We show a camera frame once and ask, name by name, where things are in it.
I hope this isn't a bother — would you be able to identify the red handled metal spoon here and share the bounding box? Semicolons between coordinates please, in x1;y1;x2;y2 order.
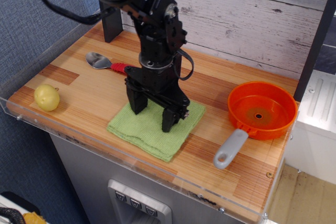
86;52;133;73

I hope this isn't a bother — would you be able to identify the dark left frame post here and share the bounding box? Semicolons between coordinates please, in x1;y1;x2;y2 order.
99;1;123;42

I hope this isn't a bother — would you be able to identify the yellow object bottom corner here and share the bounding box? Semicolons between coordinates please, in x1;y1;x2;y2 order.
23;212;47;224

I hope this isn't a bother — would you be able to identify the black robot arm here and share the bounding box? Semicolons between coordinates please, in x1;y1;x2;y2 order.
99;0;192;132

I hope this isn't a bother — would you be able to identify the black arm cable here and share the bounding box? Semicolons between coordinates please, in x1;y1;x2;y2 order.
23;0;195;81

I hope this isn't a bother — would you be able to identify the silver dispenser button panel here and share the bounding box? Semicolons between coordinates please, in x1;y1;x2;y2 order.
108;179;173;223

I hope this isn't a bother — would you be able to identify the yellow toy potato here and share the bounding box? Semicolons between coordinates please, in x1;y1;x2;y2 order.
34;84;60;112

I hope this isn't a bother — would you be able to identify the orange pot grey handle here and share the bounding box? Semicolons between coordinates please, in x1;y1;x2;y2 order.
213;81;298;169

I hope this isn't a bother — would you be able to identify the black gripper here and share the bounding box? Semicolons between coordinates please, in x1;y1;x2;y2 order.
125;62;190;133

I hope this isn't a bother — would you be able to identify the dark frame post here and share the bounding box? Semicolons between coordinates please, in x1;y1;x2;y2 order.
99;1;123;42
293;0;335;102

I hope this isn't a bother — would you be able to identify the grey toy fridge cabinet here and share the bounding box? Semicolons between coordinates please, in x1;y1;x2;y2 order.
51;135;239;223

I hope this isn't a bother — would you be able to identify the dark right frame post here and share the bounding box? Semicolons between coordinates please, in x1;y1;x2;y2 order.
293;0;335;102

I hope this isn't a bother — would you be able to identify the white toy sink unit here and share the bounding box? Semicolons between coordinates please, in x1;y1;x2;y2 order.
285;70;335;184

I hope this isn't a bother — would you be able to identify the green cloth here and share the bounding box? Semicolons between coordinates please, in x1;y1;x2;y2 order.
107;101;206;162

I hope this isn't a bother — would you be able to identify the clear acrylic table guard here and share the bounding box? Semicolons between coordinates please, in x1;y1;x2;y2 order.
1;24;298;223

